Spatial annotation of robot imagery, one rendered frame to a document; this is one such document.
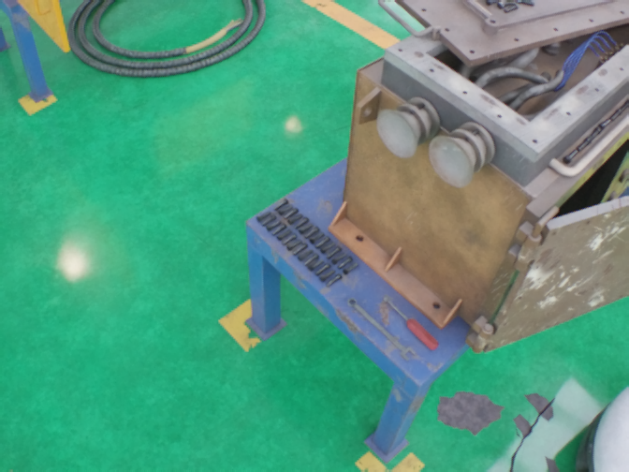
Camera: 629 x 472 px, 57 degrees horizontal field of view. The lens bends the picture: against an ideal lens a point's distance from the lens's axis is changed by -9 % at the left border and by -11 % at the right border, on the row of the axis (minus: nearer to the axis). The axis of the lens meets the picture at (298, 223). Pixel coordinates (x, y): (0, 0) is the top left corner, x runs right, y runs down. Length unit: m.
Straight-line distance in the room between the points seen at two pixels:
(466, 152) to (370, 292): 0.70
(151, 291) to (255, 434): 0.76
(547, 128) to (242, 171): 1.91
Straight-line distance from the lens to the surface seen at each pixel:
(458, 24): 1.66
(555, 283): 1.68
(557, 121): 1.49
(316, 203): 2.10
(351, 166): 1.88
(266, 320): 2.46
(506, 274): 1.58
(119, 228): 2.93
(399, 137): 1.52
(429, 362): 1.83
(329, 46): 3.87
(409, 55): 1.55
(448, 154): 1.43
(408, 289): 1.91
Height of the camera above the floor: 2.23
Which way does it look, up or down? 51 degrees down
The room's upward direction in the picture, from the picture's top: 2 degrees clockwise
